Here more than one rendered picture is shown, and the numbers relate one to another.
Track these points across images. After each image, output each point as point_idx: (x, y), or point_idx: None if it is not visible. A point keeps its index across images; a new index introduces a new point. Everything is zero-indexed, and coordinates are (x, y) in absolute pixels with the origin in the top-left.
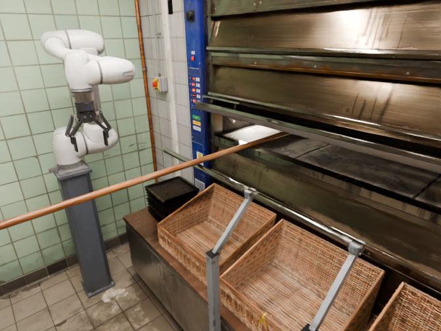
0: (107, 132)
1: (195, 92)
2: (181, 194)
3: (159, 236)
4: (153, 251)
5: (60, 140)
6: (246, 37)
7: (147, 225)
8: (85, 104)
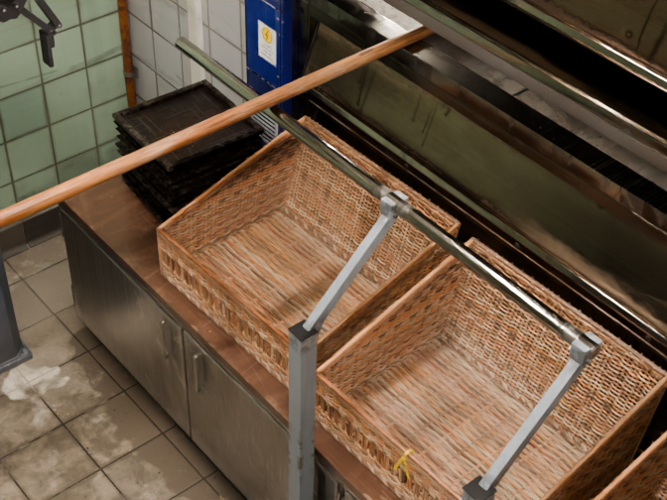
0: (51, 35)
1: None
2: (216, 145)
3: (163, 256)
4: (144, 291)
5: None
6: None
7: (124, 219)
8: None
